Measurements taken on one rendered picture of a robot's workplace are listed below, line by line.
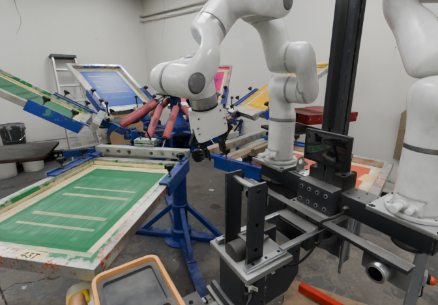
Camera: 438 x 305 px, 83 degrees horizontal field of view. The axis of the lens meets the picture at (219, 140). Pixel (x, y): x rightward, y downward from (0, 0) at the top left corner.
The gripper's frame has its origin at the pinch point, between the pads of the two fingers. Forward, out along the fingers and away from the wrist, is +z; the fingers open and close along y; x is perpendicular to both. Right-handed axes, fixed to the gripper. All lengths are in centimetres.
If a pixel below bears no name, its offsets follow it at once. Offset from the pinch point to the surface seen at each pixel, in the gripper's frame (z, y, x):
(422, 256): 62, -62, 38
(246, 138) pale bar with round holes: 48, -50, -65
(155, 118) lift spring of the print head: 29, -3, -104
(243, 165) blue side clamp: 37, -25, -30
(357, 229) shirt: 89, -73, 5
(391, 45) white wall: 43, -259, -98
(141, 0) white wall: -41, -122, -524
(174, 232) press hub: 134, 15, -100
